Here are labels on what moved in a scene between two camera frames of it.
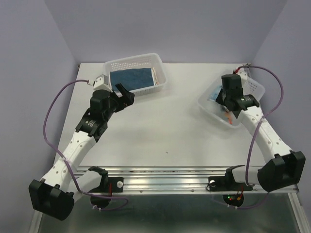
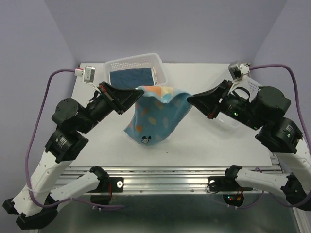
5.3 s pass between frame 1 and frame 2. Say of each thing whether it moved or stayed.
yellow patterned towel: stayed
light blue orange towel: moved
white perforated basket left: stayed
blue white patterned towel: stayed
